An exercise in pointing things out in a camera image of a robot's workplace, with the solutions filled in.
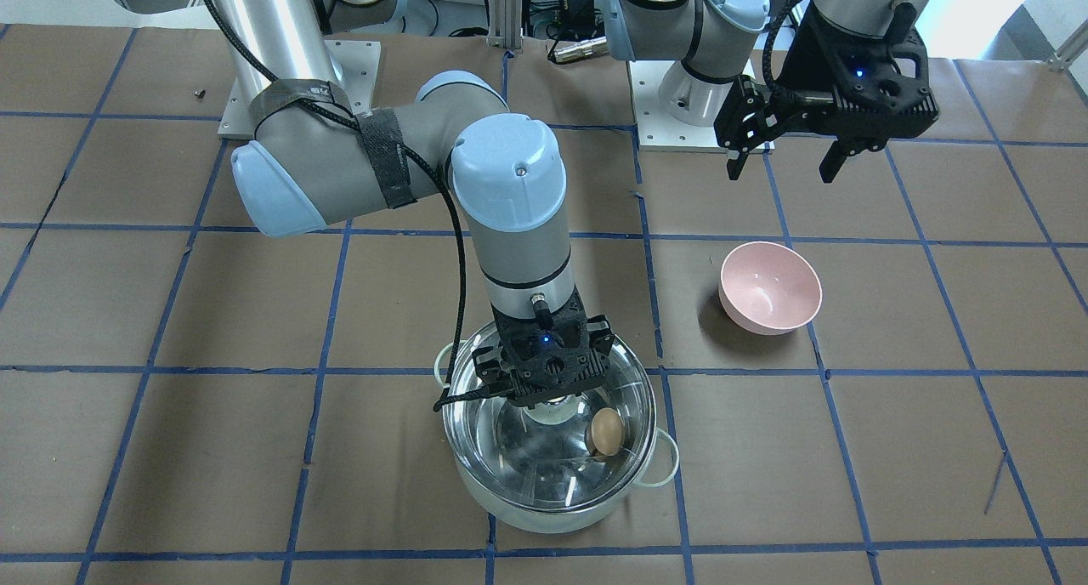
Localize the black gripper near lid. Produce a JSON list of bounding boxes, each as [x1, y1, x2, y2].
[[473, 289, 615, 408]]

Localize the robot arm near lid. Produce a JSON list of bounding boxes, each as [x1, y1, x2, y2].
[[203, 0, 615, 411]]

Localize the aluminium frame post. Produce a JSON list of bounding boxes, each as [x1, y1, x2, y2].
[[484, 0, 524, 53]]

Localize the white electric cooking pot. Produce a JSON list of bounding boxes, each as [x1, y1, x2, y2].
[[433, 318, 681, 535]]

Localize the glass pot lid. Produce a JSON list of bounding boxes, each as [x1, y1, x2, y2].
[[443, 319, 658, 513]]

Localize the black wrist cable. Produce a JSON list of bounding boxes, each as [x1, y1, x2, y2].
[[195, 0, 511, 412]]

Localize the robot arm near bowl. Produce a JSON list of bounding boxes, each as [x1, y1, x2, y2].
[[603, 0, 940, 183]]

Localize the black gripper near bowl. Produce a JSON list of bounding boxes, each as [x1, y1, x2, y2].
[[712, 3, 940, 185]]

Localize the brown egg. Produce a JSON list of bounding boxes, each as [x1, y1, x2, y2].
[[586, 407, 625, 457]]

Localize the pink bowl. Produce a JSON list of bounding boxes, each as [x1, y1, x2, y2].
[[718, 241, 824, 336]]

